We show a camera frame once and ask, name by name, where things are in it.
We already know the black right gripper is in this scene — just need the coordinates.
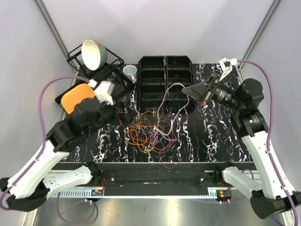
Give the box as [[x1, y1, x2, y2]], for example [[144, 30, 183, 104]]
[[182, 73, 243, 112]]

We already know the orange cable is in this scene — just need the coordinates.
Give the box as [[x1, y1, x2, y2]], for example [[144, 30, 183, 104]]
[[127, 111, 163, 148]]

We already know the blue cable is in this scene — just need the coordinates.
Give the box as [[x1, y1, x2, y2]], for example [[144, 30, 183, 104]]
[[131, 126, 153, 145]]

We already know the white cable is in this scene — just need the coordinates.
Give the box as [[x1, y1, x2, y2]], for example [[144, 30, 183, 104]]
[[154, 82, 189, 141]]

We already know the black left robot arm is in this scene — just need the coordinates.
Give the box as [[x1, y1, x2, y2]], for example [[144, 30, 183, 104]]
[[0, 98, 137, 212]]

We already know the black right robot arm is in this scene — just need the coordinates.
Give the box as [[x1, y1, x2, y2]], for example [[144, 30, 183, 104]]
[[182, 73, 301, 219]]

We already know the white measuring cup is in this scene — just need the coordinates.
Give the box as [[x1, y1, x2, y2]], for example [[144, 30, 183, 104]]
[[123, 65, 137, 83]]

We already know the white and green bowl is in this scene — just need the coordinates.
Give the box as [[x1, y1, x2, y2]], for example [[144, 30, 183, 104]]
[[81, 40, 107, 71]]

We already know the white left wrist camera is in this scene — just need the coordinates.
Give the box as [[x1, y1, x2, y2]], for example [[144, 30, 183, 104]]
[[88, 80, 115, 105]]

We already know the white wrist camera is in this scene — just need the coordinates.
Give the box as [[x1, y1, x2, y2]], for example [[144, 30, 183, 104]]
[[219, 58, 238, 81], [88, 80, 115, 105]]

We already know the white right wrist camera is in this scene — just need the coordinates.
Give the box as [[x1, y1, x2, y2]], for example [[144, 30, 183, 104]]
[[219, 58, 238, 81]]

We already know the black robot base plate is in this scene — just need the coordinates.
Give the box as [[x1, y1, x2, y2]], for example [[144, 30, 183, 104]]
[[74, 161, 251, 197]]

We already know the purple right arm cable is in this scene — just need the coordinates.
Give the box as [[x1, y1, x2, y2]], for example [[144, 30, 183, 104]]
[[237, 59, 299, 212]]

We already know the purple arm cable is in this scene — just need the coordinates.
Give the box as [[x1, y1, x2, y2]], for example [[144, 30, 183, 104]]
[[0, 76, 91, 210], [237, 59, 299, 212]]

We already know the black wire dish rack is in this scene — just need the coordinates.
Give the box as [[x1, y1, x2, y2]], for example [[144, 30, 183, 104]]
[[67, 44, 135, 92]]

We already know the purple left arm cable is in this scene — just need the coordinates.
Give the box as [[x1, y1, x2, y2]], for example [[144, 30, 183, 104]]
[[0, 76, 91, 210]]

